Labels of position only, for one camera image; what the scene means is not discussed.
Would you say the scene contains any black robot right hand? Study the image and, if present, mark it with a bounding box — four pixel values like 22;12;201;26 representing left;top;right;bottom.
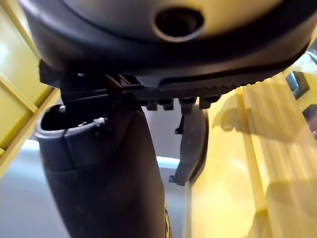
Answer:
18;0;317;238

